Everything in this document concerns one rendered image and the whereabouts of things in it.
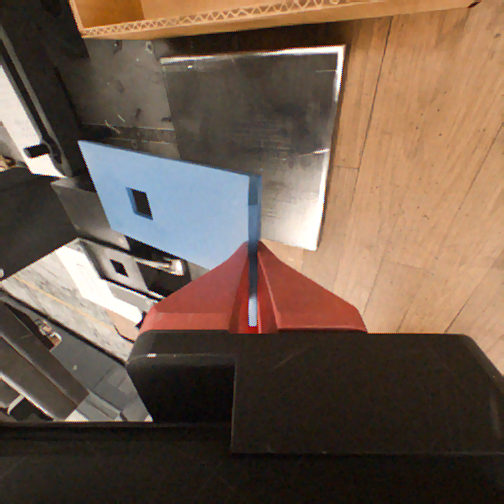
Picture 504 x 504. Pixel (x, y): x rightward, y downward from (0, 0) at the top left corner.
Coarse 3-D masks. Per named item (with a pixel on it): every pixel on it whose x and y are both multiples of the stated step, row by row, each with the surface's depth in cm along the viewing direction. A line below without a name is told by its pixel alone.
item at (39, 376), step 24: (0, 312) 21; (0, 336) 21; (24, 336) 23; (48, 336) 33; (0, 360) 21; (24, 360) 23; (48, 360) 25; (0, 384) 24; (24, 384) 24; (48, 384) 26; (72, 384) 28; (0, 408) 22; (48, 408) 26; (72, 408) 29
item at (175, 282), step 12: (60, 180) 31; (72, 180) 31; (84, 180) 30; (132, 192) 29; (144, 192) 31; (144, 204) 31; (120, 264) 37; (144, 264) 33; (156, 276) 36; (168, 276) 38; (180, 276) 41; (156, 288) 37; (168, 288) 39; (180, 288) 42
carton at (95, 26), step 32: (96, 0) 19; (128, 0) 21; (160, 0) 21; (192, 0) 20; (224, 0) 19; (256, 0) 18; (288, 0) 13; (320, 0) 12; (352, 0) 12; (384, 0) 11; (416, 0) 11; (448, 0) 12; (480, 0) 12; (96, 32) 18; (128, 32) 17; (160, 32) 18; (192, 32) 19; (224, 32) 21
